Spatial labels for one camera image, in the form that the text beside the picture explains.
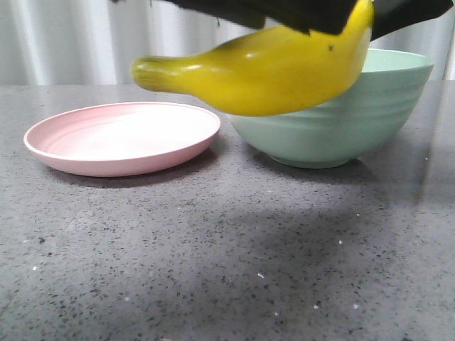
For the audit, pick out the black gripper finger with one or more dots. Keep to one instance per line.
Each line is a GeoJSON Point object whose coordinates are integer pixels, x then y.
{"type": "Point", "coordinates": [302, 15]}
{"type": "Point", "coordinates": [391, 16]}

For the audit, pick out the yellow banana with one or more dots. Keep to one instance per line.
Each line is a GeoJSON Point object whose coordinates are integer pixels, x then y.
{"type": "Point", "coordinates": [273, 71]}

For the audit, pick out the green ribbed bowl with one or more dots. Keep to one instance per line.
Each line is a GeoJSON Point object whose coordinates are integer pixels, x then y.
{"type": "Point", "coordinates": [360, 120]}

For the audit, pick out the pink plate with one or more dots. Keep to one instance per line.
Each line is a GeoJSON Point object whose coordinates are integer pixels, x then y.
{"type": "Point", "coordinates": [122, 139]}

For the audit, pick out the white pleated curtain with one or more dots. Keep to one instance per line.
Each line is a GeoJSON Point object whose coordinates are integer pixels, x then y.
{"type": "Point", "coordinates": [95, 42]}

